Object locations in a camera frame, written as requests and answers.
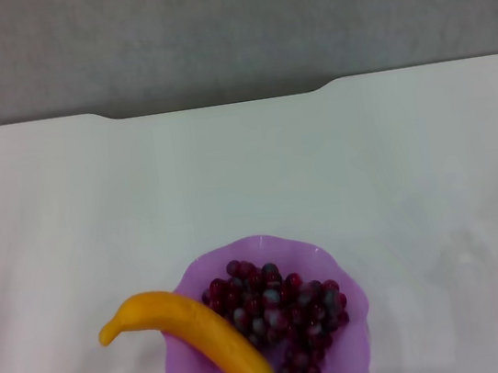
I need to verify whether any dark red grape bunch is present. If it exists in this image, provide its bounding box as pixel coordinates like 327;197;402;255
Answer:
196;244;358;373

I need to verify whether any yellow banana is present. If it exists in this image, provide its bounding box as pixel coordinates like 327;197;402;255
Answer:
93;275;281;373

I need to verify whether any purple wavy plastic plate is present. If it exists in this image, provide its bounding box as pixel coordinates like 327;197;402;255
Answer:
148;220;379;373

